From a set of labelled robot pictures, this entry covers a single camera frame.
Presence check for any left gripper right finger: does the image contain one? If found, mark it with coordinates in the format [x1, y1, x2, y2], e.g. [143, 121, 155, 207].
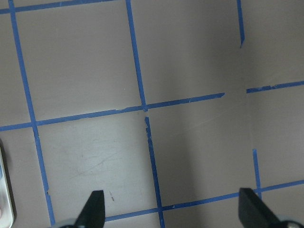
[238, 188, 284, 228]

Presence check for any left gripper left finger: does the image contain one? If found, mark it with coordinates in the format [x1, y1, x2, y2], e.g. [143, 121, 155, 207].
[74, 190, 105, 228]

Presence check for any cream plastic tray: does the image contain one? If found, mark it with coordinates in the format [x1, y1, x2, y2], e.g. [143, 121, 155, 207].
[0, 142, 16, 228]

